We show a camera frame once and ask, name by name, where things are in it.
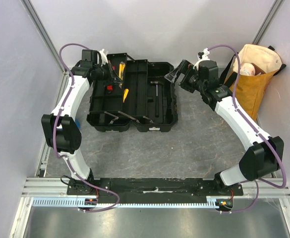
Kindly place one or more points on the aluminium frame rail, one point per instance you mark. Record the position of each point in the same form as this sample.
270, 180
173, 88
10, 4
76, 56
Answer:
53, 187

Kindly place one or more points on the hammer with metal shaft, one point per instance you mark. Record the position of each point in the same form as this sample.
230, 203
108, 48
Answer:
157, 83

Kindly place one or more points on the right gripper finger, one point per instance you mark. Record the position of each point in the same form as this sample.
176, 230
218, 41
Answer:
182, 67
172, 77

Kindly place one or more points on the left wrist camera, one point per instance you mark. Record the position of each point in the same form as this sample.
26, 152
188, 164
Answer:
103, 60

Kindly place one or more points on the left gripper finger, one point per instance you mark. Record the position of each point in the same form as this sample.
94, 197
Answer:
110, 68
116, 79

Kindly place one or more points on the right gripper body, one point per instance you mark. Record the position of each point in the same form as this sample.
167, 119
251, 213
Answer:
183, 76

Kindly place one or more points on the yellow utility knife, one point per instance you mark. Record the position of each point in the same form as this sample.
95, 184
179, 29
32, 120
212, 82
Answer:
121, 70

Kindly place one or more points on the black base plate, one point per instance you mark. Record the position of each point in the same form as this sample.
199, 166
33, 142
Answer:
200, 186

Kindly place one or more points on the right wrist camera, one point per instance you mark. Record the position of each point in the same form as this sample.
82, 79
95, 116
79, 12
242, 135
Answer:
203, 56

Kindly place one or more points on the black plastic toolbox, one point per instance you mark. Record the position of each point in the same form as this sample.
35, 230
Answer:
107, 112

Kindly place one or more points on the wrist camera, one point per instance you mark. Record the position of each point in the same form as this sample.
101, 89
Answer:
203, 56
103, 60

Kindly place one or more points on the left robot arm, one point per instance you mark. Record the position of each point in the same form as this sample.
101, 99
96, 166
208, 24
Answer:
60, 129

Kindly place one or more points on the yellow canvas tote bag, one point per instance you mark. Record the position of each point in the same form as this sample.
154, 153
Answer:
250, 90

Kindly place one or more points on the red handled pliers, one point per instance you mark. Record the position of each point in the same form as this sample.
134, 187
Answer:
109, 88

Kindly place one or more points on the blue tape roll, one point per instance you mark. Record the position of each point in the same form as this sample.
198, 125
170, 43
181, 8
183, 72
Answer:
77, 123

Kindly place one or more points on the yellow handled screwdriver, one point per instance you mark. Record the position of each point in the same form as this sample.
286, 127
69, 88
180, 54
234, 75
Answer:
126, 91

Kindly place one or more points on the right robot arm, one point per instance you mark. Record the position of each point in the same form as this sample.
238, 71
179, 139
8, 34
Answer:
263, 153

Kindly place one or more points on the blue cable duct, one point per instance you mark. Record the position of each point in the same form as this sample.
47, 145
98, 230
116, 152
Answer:
89, 203

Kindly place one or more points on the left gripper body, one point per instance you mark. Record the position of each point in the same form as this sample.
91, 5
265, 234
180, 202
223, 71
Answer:
103, 75

